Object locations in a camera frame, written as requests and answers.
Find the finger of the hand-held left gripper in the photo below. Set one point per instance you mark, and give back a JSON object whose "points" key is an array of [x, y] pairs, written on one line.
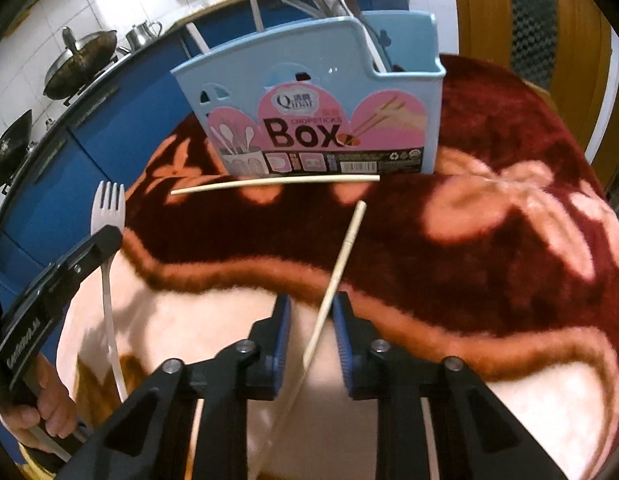
{"points": [[84, 257]]}

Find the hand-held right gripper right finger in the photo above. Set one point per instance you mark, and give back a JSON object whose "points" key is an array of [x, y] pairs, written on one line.
{"points": [[342, 345]]}

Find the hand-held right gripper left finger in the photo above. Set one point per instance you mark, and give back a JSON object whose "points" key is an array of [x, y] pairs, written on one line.
{"points": [[282, 345]]}

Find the beige plastic fork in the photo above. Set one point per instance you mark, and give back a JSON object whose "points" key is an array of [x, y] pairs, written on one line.
{"points": [[108, 210]]}

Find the wooden chopstick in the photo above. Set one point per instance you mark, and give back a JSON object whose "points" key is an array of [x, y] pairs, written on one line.
{"points": [[274, 182], [339, 265]]}

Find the light blue utensil box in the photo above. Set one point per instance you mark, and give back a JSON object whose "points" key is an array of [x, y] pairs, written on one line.
{"points": [[389, 125]]}

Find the white plastic utensil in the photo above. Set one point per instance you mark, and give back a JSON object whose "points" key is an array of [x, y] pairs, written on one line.
{"points": [[354, 15]]}

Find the person's left hand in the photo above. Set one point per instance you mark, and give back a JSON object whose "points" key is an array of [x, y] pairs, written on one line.
{"points": [[54, 400]]}

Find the red floral blanket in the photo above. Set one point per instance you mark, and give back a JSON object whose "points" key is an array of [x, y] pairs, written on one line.
{"points": [[439, 270]]}

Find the black wok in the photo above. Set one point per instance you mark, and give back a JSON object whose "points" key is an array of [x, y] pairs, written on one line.
{"points": [[7, 150]]}

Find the blue base cabinet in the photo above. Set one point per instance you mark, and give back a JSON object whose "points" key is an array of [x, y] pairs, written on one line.
{"points": [[114, 125]]}

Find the steel wok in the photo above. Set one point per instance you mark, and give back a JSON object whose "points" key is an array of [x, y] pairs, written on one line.
{"points": [[79, 70]]}

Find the steel ladle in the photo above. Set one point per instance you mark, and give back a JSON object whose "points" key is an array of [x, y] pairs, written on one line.
{"points": [[69, 39]]}

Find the steel kettle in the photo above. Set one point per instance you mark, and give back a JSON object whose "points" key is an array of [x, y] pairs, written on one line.
{"points": [[142, 35]]}

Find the wooden door with glass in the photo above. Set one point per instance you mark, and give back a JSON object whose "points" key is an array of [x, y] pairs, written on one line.
{"points": [[579, 60]]}

